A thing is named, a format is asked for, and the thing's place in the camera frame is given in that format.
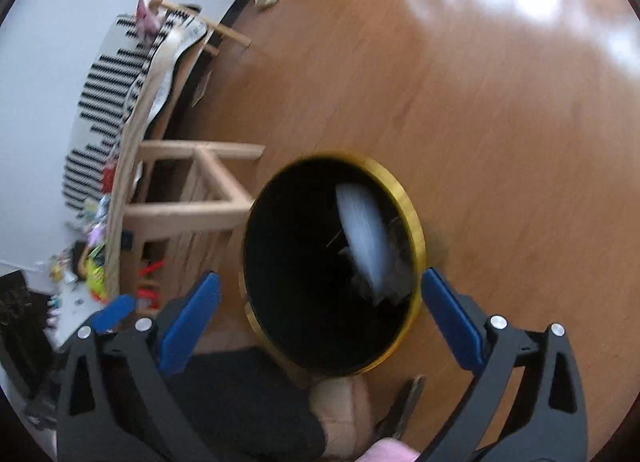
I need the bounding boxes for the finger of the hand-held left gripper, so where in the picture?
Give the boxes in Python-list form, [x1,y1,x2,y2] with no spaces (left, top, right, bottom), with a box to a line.
[91,294,137,333]

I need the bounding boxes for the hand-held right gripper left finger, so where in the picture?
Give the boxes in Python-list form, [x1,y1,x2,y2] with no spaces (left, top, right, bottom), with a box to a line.
[56,271,223,462]

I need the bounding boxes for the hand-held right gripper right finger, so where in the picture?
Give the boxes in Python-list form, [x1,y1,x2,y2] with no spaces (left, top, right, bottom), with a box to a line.
[421,267,590,462]

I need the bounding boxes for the black bin with gold rim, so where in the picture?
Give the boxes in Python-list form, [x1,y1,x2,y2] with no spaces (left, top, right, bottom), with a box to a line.
[239,152,427,377]

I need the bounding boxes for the person's black pants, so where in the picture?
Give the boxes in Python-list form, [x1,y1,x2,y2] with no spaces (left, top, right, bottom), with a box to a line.
[170,347,328,462]

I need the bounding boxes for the wooden table base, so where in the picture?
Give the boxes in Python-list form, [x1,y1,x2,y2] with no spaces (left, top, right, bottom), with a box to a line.
[122,139,266,303]

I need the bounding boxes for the person's foot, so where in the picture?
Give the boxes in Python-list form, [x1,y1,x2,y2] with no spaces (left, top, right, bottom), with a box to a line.
[309,377,373,458]

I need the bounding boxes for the pink fuzzy slipper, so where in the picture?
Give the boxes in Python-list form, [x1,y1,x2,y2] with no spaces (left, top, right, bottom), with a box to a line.
[357,438,421,462]

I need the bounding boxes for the black white patterned blanket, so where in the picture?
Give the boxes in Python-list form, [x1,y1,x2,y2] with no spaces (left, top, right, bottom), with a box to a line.
[62,9,208,207]

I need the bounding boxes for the wooden sofa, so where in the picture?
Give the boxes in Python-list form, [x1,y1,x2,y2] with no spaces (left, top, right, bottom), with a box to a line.
[62,0,251,207]

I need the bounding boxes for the pink cartoon cushion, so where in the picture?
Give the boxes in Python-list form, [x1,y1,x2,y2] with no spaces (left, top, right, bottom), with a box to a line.
[136,0,163,37]

